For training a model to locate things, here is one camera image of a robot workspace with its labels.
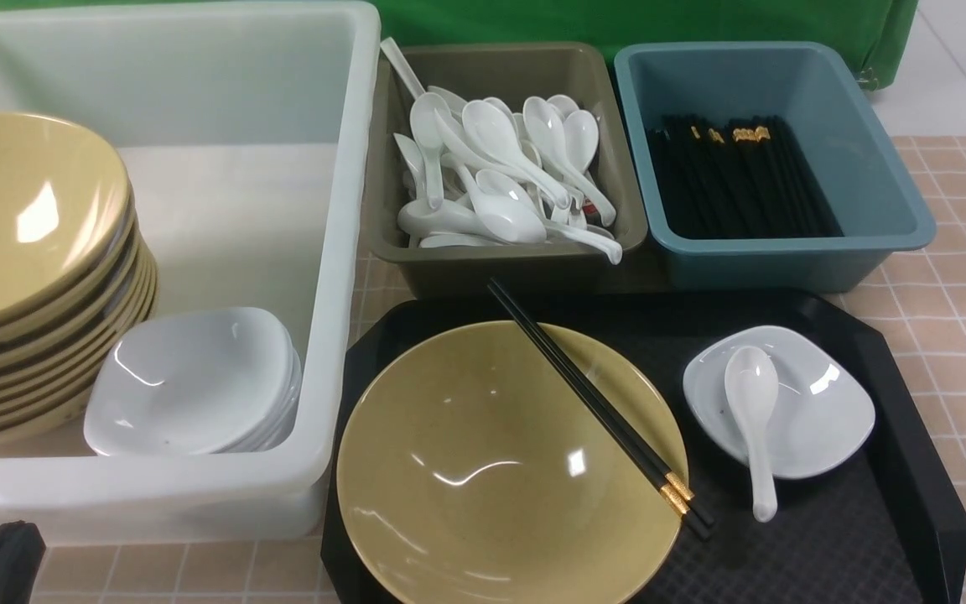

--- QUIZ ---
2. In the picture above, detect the stack of white dishes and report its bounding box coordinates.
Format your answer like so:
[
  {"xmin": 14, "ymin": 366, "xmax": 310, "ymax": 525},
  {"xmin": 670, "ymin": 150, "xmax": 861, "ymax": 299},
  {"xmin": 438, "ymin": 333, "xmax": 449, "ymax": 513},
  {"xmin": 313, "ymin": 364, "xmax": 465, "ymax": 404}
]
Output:
[{"xmin": 83, "ymin": 307, "xmax": 302, "ymax": 456}]

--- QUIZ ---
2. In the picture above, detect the bundle of black chopsticks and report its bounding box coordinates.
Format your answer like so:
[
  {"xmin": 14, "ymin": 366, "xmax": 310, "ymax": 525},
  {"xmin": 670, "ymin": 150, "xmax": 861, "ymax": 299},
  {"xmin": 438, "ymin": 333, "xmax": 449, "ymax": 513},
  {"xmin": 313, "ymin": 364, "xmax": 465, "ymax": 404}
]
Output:
[{"xmin": 647, "ymin": 114, "xmax": 844, "ymax": 240}]

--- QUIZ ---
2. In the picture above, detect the green cloth backdrop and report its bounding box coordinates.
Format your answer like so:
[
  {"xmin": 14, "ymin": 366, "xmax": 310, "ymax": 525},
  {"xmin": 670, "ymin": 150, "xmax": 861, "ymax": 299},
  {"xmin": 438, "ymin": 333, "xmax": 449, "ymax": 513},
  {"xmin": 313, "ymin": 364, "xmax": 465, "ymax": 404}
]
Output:
[{"xmin": 375, "ymin": 1, "xmax": 917, "ymax": 91}]

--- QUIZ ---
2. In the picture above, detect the black plastic serving tray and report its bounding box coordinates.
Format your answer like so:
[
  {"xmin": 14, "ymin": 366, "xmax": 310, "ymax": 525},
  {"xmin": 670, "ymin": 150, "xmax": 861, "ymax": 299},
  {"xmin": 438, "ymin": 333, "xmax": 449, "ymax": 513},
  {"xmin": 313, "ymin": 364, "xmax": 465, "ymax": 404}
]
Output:
[{"xmin": 321, "ymin": 289, "xmax": 966, "ymax": 603}]

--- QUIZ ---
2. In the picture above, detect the olive green spoon bin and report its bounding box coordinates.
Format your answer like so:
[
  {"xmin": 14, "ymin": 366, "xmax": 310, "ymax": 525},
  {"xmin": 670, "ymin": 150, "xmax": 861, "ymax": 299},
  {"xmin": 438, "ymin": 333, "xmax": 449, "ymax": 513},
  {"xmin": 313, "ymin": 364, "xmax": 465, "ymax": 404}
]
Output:
[{"xmin": 361, "ymin": 42, "xmax": 661, "ymax": 299}]

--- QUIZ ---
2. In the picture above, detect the white square sauce dish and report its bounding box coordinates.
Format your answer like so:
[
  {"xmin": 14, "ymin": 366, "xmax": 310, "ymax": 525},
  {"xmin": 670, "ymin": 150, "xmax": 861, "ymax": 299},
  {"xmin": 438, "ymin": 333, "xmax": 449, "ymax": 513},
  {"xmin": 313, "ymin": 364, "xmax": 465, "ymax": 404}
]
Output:
[{"xmin": 683, "ymin": 325, "xmax": 875, "ymax": 479}]

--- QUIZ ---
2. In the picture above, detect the white ceramic soup spoon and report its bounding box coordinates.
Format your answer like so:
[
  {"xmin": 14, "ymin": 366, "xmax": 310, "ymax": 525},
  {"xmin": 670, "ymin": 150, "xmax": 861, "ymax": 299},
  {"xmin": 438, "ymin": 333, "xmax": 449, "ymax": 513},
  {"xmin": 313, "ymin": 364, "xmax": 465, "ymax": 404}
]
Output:
[{"xmin": 724, "ymin": 346, "xmax": 779, "ymax": 523}]

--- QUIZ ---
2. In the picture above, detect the black chopstick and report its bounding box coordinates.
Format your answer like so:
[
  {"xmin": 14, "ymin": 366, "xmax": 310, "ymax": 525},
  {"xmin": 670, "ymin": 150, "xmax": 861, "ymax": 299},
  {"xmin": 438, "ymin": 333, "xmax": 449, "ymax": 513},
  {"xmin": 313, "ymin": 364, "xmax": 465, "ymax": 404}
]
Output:
[
  {"xmin": 487, "ymin": 278, "xmax": 714, "ymax": 540},
  {"xmin": 486, "ymin": 282, "xmax": 711, "ymax": 541}
]

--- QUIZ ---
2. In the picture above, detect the pile of white spoons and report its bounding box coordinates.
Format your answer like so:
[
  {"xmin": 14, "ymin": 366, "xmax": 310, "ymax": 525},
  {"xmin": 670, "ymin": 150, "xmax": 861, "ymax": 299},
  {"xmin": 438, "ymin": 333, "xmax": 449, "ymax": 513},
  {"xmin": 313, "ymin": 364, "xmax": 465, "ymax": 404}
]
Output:
[{"xmin": 380, "ymin": 38, "xmax": 624, "ymax": 264}]

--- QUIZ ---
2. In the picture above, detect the stack of yellow bowls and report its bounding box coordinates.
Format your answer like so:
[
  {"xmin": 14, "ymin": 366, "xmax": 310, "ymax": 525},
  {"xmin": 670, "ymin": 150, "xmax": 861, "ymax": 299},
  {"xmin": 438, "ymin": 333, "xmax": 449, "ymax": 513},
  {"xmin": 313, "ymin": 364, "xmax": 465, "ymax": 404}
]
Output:
[{"xmin": 0, "ymin": 112, "xmax": 158, "ymax": 446}]

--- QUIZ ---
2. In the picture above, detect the blue chopstick bin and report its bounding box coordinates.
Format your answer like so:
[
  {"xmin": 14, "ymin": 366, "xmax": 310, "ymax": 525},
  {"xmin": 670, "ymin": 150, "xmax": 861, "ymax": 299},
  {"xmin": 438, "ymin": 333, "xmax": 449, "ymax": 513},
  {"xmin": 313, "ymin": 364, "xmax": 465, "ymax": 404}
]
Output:
[{"xmin": 613, "ymin": 41, "xmax": 937, "ymax": 294}]

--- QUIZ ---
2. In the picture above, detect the yellow noodle bowl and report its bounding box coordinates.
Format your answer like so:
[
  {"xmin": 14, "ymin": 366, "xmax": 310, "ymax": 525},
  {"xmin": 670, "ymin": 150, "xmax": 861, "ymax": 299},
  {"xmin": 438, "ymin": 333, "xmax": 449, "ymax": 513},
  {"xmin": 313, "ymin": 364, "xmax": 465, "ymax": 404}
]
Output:
[{"xmin": 335, "ymin": 320, "xmax": 683, "ymax": 603}]

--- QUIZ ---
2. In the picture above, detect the large white plastic tub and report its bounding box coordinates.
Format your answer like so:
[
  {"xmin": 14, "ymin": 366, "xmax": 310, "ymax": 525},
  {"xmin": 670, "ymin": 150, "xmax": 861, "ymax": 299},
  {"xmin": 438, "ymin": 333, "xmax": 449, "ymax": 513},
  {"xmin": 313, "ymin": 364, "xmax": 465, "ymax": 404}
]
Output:
[{"xmin": 0, "ymin": 1, "xmax": 381, "ymax": 546}]

